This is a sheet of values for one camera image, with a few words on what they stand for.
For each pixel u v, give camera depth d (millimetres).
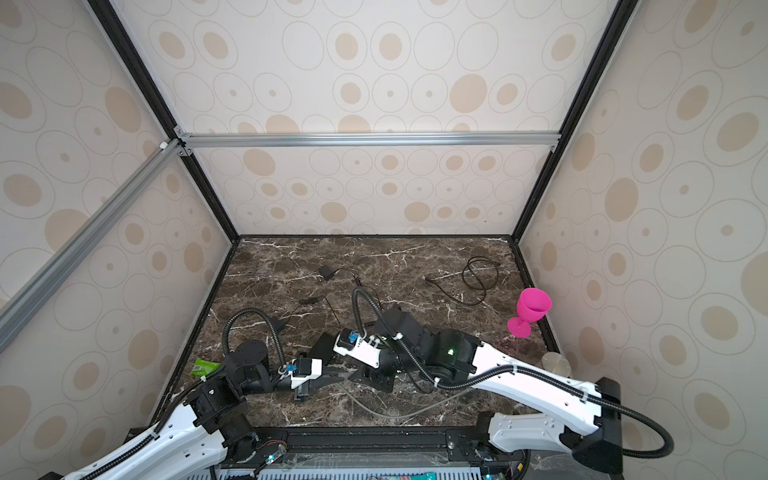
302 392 586
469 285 1058
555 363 725
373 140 919
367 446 745
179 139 896
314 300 1001
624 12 674
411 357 467
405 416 783
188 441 508
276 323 952
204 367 839
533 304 829
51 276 559
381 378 562
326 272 1064
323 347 915
